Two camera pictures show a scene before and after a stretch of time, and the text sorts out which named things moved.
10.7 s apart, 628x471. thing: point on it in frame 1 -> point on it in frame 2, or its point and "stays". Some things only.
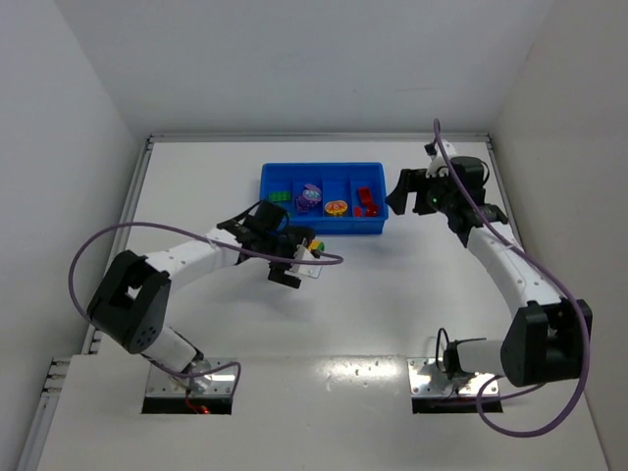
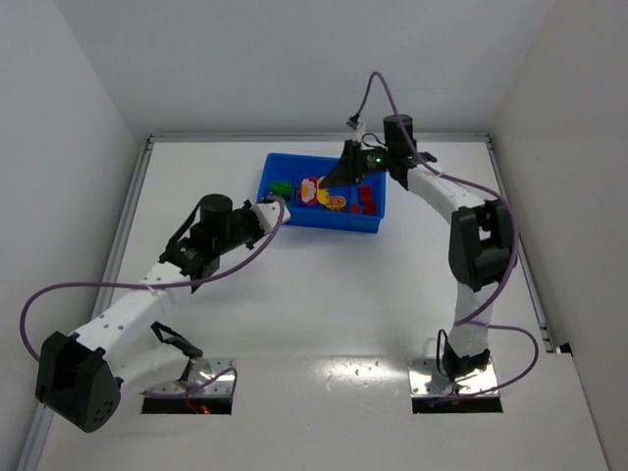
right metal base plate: (426, 379) stays
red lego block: (366, 197) stays
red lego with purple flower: (371, 211) stays
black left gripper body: (287, 256) -> (249, 224)
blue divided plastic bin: (332, 197) stays
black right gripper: (420, 194) -> (356, 160)
